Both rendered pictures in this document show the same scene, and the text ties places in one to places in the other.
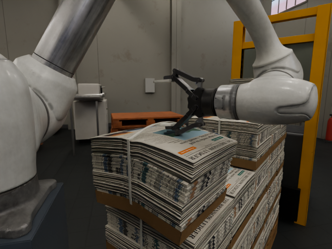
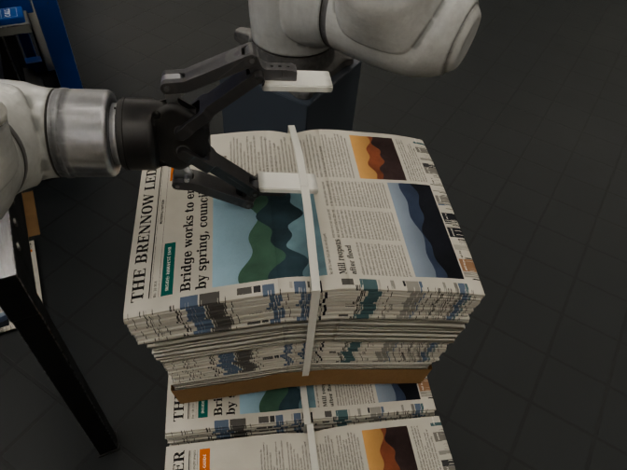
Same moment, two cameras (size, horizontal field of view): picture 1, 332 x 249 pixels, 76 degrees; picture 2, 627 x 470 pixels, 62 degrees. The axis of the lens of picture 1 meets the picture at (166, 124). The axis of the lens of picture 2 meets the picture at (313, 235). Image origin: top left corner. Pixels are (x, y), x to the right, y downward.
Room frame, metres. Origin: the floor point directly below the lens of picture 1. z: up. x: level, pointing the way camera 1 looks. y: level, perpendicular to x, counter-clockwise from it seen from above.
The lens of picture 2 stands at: (1.01, -0.32, 1.52)
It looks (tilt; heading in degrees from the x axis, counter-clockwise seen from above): 47 degrees down; 132
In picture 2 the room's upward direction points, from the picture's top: 5 degrees clockwise
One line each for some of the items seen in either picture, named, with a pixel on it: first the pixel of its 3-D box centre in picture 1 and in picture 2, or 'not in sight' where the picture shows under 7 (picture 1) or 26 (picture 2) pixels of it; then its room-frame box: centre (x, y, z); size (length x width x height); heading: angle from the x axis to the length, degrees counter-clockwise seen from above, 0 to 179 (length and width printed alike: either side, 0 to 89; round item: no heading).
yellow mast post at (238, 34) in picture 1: (234, 116); not in sight; (2.19, -0.71, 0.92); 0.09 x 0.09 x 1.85; 53
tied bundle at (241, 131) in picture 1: (228, 137); not in sight; (1.17, -0.35, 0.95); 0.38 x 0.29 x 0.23; 53
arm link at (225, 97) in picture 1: (229, 102); (91, 133); (0.55, -0.16, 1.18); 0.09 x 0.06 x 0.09; 143
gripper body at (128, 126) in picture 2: (203, 102); (165, 134); (0.60, -0.11, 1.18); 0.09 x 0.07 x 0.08; 53
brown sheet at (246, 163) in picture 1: (228, 151); not in sight; (1.17, -0.35, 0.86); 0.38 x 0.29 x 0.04; 53
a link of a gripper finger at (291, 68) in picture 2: (171, 74); (271, 62); (0.66, -0.02, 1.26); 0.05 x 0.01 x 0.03; 53
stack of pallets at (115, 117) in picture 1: (145, 139); not in sight; (3.39, 0.34, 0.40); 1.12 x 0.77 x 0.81; 104
